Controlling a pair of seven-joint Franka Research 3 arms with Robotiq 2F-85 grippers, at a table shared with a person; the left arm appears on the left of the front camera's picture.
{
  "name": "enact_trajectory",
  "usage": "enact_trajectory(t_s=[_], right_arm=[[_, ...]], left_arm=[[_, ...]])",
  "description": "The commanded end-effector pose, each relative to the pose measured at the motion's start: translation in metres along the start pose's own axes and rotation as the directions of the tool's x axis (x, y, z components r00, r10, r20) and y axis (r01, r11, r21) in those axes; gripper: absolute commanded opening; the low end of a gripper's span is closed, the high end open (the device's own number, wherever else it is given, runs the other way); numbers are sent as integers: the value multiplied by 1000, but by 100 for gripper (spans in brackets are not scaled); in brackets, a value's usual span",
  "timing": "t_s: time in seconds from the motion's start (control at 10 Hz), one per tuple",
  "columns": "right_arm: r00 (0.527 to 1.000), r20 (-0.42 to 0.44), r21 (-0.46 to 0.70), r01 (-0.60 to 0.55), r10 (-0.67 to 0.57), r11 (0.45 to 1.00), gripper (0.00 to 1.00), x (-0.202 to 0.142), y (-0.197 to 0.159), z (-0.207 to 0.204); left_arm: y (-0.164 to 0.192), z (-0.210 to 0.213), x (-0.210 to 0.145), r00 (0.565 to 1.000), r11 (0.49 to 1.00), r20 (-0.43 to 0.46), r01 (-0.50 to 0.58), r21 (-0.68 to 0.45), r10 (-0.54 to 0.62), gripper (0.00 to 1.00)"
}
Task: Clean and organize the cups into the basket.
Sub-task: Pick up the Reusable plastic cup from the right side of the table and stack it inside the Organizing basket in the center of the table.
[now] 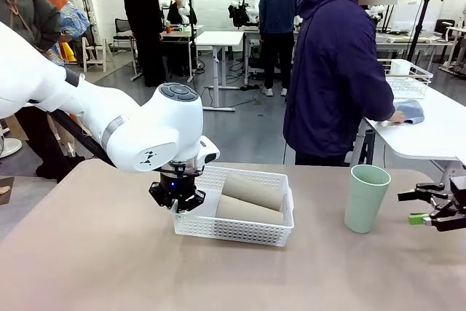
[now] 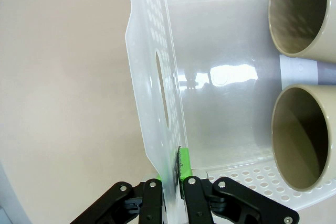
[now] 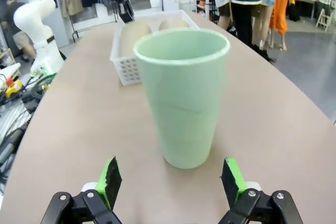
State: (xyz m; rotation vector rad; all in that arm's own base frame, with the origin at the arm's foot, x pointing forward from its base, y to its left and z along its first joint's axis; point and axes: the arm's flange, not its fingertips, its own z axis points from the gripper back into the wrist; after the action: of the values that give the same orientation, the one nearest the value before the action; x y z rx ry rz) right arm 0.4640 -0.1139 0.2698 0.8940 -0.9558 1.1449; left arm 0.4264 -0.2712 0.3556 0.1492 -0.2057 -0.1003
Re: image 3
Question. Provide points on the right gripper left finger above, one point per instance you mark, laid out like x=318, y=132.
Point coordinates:
x=105, y=197

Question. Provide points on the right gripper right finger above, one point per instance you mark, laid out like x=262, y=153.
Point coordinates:
x=236, y=182

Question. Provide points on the pale mint green cup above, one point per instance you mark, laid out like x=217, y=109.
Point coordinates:
x=183, y=90

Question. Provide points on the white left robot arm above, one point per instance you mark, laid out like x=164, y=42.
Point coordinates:
x=34, y=16

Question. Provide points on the white perforated plastic basket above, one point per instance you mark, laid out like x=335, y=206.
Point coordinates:
x=126, y=69

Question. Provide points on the black clothes rack stand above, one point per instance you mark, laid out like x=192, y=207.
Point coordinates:
x=74, y=33

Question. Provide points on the crouching person in dark shirt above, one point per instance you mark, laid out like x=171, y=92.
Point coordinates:
x=15, y=19

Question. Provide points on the white bench table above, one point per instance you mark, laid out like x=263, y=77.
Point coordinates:
x=10, y=70

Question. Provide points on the yellow emergency stop box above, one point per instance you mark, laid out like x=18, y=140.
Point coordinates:
x=14, y=90

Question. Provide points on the mannequin in orange garment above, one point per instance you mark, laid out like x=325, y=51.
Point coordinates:
x=281, y=11

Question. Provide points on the light wooden stool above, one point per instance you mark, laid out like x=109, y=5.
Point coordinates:
x=324, y=19

